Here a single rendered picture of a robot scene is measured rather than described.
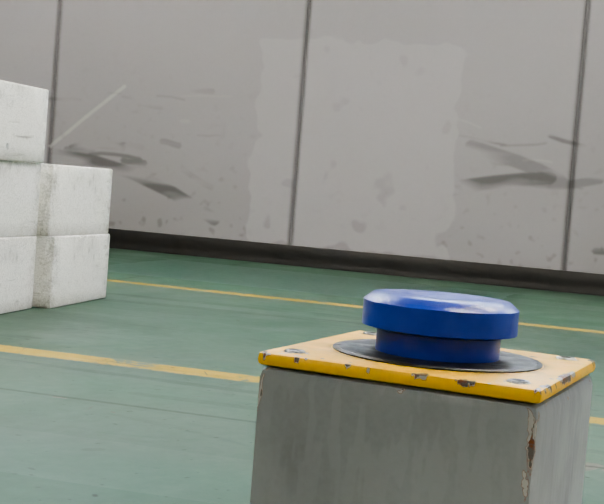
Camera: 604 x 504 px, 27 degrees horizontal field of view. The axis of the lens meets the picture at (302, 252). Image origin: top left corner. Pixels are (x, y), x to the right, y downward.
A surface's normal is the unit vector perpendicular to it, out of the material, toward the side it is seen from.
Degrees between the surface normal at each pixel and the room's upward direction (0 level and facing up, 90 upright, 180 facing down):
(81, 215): 90
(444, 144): 90
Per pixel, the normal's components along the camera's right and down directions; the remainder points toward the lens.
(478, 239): -0.26, 0.03
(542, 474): 0.92, 0.09
